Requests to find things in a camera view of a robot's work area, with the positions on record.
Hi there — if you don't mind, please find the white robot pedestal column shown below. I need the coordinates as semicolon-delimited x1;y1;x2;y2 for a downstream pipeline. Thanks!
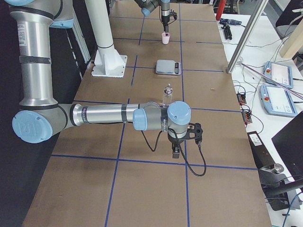
85;0;114;53

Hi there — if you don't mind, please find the clear glass sauce bottle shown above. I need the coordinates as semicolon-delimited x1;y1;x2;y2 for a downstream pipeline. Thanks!
162;83;173;107

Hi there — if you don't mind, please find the black monitor stand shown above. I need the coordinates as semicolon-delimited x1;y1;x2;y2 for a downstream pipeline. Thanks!
258;164;303;211

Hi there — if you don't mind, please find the teach pendant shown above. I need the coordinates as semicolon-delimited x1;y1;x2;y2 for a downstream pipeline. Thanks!
264;61;294;89
259;85;298;117

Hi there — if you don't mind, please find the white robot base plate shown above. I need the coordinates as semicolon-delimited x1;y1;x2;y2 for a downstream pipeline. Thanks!
91;48;127;78

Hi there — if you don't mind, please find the black box with label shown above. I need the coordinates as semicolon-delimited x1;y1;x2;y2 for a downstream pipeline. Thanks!
247;131;275;169

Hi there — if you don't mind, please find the black folded tripod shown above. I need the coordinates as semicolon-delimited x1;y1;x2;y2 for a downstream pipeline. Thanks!
221;23;232;40

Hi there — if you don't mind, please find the red cylinder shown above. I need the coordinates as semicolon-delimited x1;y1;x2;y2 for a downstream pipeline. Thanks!
216;0;226;21

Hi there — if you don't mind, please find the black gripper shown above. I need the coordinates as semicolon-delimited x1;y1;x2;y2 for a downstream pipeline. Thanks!
161;9;170;33
168;132;187;158

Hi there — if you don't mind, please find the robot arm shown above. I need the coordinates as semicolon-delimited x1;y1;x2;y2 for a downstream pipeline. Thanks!
8;0;193;155
135;0;171;33

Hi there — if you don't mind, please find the silver digital kitchen scale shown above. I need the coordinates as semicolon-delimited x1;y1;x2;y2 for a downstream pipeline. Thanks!
156;60;181;75

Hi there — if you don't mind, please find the aluminium frame post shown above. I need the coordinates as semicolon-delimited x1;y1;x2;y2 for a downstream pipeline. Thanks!
227;0;268;74

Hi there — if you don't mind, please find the far teach pendant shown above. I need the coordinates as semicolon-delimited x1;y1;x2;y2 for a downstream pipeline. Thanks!
264;61;294;89

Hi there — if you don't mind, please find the near teach pendant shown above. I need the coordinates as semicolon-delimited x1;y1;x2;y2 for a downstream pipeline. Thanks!
259;85;298;117

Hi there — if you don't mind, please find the blue plaid folded umbrella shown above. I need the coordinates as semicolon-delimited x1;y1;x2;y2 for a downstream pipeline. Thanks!
219;18;242;26

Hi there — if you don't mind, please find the pink plastic cup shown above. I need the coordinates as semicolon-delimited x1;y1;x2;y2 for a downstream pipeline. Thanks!
161;32;170;44

